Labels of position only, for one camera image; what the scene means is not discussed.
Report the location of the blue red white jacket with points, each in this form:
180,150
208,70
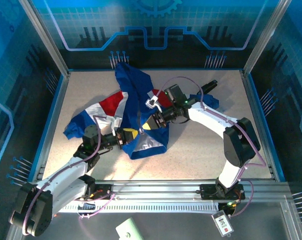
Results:
133,87

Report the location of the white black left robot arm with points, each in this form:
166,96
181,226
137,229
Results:
65,175

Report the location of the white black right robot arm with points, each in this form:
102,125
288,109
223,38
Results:
205,117

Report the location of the small black device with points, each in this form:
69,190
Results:
210,85

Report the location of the pale green white box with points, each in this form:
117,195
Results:
128,230

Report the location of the white badge card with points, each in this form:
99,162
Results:
223,223

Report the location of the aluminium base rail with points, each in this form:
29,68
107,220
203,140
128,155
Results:
153,188

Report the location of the aluminium side rail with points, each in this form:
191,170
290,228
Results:
54,120
259,112

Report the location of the aluminium frame post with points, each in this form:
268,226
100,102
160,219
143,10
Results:
264,35
44,37

